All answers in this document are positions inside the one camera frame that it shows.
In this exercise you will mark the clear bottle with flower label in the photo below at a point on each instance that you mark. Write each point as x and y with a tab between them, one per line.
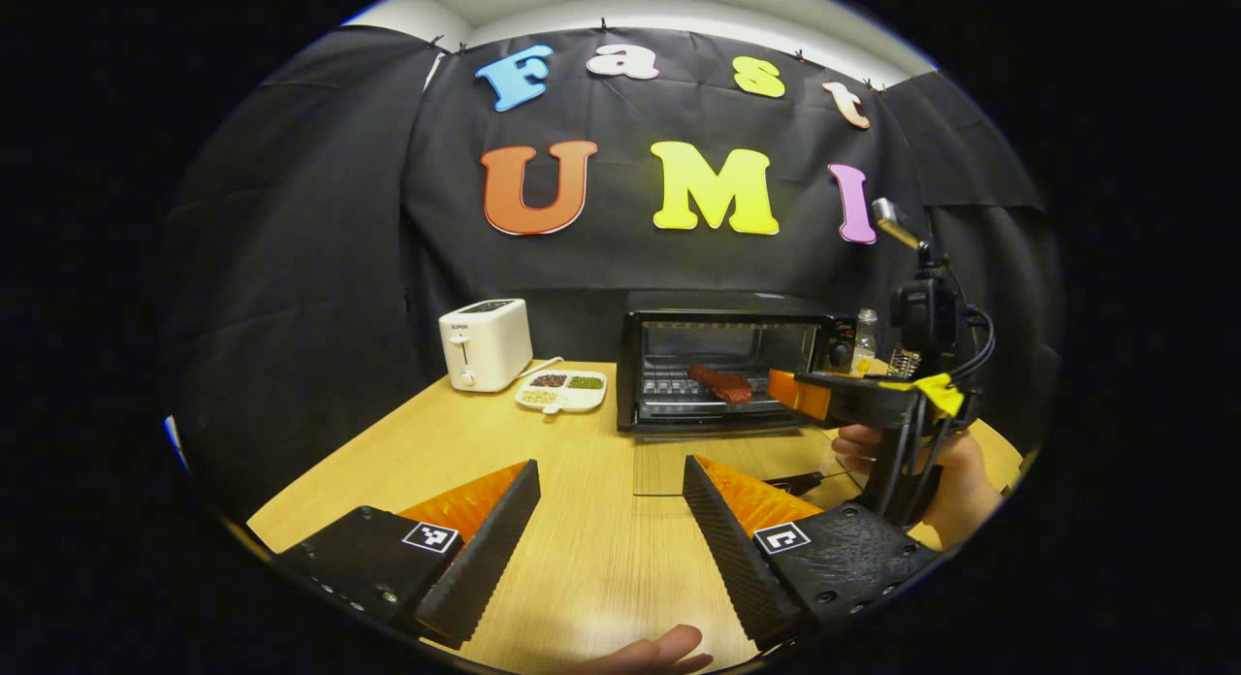
865	350

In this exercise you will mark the black backdrop cloth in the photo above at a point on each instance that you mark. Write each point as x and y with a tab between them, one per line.
291	268

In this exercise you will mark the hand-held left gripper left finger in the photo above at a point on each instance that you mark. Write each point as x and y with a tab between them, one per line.
480	559

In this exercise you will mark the black electric oven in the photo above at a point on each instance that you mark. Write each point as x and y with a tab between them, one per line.
727	311

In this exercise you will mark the white toaster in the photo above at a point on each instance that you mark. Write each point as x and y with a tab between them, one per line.
485	350

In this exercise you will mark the white divided dish with grains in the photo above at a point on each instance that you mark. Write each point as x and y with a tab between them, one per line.
562	392

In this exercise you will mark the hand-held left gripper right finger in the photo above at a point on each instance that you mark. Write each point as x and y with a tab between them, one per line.
742	559

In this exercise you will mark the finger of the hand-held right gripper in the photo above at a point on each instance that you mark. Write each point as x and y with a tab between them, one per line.
805	394

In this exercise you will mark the brown meat slice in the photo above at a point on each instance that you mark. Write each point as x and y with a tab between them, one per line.
719	382

